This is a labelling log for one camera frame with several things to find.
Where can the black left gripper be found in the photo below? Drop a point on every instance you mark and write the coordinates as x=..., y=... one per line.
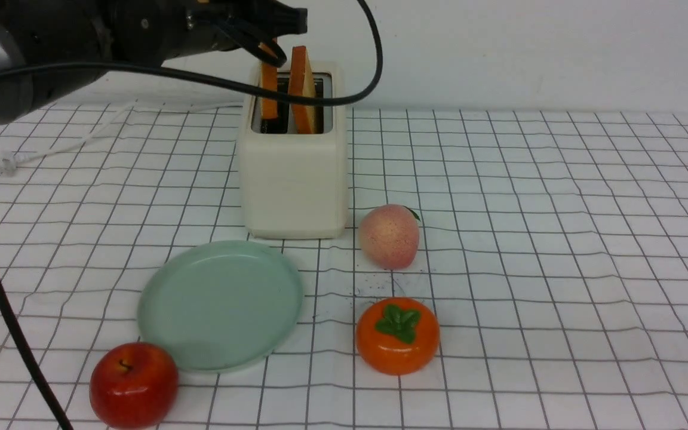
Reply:
x=253, y=26

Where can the toast slice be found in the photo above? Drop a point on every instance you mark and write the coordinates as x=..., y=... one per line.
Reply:
x=268, y=81
x=301, y=83

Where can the pink peach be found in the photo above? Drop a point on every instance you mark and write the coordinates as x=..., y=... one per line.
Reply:
x=389, y=236

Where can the light green plate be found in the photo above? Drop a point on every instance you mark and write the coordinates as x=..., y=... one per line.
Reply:
x=222, y=306

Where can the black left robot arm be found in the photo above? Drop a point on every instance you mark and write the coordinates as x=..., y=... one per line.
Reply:
x=145, y=33

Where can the cream white toaster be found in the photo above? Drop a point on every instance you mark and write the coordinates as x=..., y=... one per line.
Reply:
x=293, y=186

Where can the orange persimmon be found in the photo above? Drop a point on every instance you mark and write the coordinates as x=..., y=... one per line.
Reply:
x=397, y=336

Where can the red apple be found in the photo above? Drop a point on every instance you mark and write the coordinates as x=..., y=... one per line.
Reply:
x=134, y=386

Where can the white checkered tablecloth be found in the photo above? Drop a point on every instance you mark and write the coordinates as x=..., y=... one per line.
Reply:
x=554, y=254

